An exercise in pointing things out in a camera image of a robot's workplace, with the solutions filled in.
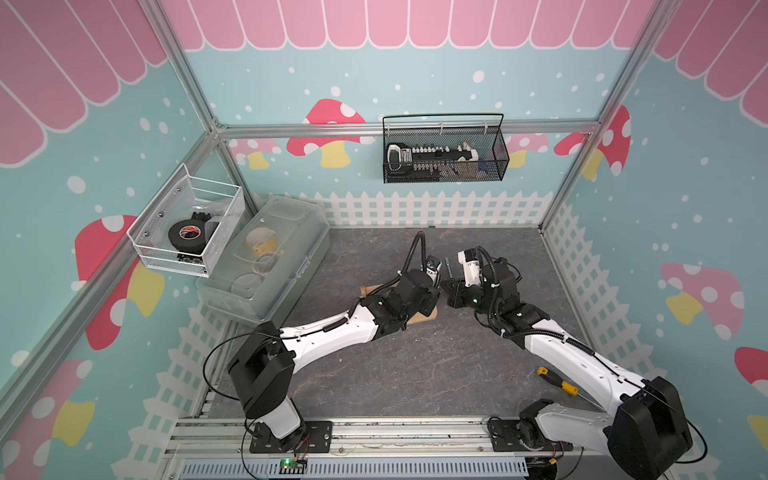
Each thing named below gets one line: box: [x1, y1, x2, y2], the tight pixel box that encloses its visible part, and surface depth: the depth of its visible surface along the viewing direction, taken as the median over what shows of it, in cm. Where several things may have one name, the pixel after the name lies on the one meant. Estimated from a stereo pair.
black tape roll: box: [168, 219, 206, 252], surface depth 71 cm
